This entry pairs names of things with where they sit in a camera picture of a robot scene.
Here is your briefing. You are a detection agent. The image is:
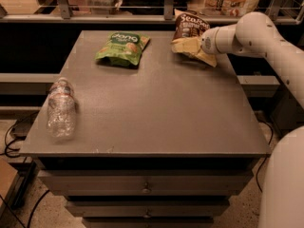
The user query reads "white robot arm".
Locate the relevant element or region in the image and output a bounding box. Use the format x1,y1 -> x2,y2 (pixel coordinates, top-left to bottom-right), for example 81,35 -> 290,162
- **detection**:
200,11 -> 304,228

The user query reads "black bag behind glass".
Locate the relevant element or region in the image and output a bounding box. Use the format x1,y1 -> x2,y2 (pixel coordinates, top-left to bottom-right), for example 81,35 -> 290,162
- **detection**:
120,0 -> 190,15

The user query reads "drawer round knob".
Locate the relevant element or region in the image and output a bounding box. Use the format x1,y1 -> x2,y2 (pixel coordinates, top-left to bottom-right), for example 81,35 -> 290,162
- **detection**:
142,182 -> 151,194
143,210 -> 151,219

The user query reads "metal railing with glass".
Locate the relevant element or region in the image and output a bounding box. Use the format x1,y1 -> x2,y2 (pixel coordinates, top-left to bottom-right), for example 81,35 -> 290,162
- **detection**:
0,0 -> 304,25

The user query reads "brown sea salt chip bag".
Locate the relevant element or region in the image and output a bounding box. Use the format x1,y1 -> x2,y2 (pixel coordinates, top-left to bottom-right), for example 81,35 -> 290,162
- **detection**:
171,9 -> 217,67

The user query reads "green snack bag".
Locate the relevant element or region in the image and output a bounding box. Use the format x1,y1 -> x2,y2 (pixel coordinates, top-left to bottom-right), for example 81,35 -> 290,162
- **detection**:
95,31 -> 150,67

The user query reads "clear plastic water bottle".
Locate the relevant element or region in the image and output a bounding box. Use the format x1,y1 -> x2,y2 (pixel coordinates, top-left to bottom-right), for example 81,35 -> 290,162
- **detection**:
47,77 -> 76,139

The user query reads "top drawer round knob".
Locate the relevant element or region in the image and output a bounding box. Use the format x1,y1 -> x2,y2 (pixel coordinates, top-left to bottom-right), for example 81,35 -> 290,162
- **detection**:
142,182 -> 151,194

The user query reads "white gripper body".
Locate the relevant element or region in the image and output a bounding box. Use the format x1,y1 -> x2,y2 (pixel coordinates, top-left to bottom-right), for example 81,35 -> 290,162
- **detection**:
201,27 -> 219,54

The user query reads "grey drawer cabinet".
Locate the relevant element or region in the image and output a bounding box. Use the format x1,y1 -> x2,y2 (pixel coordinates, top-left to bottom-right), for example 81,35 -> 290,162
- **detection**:
21,31 -> 270,228

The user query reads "black cables left floor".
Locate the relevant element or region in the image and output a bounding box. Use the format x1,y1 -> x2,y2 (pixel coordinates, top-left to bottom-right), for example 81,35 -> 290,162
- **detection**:
0,111 -> 51,228

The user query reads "black cable right floor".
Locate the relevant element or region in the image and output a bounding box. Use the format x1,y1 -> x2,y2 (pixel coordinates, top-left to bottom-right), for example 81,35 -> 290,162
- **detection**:
255,119 -> 275,194

